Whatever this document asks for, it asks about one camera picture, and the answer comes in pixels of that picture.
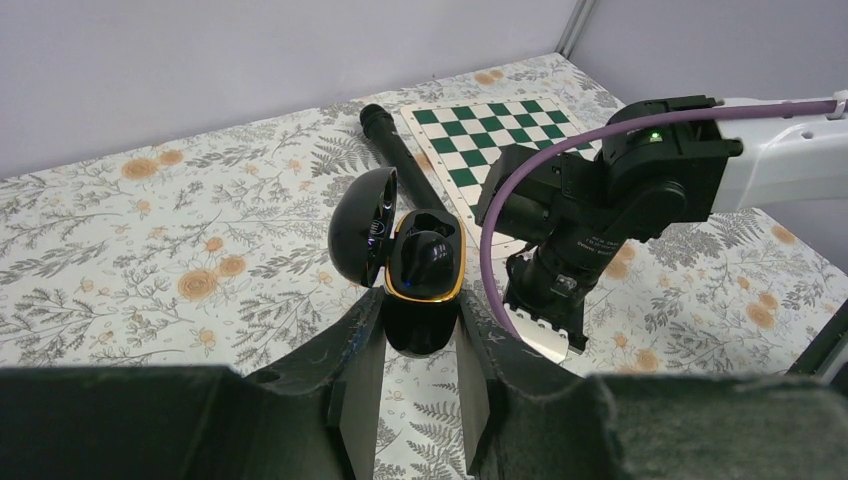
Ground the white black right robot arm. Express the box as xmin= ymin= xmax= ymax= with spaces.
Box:
xmin=476 ymin=91 xmax=847 ymax=352

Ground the green white chessboard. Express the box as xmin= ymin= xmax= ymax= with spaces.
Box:
xmin=400 ymin=95 xmax=585 ymax=246

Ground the floral tablecloth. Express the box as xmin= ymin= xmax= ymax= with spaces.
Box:
xmin=0 ymin=52 xmax=848 ymax=480

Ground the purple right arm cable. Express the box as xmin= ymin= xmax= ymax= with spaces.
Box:
xmin=478 ymin=99 xmax=848 ymax=342

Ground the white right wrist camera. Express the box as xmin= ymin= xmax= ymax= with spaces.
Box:
xmin=507 ymin=309 xmax=569 ymax=364

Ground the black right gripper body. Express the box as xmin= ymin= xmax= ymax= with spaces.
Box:
xmin=503 ymin=245 xmax=599 ymax=352

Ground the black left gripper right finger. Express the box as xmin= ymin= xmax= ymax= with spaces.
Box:
xmin=455 ymin=292 xmax=847 ymax=479

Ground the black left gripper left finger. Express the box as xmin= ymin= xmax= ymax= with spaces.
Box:
xmin=1 ymin=288 xmax=386 ymax=479

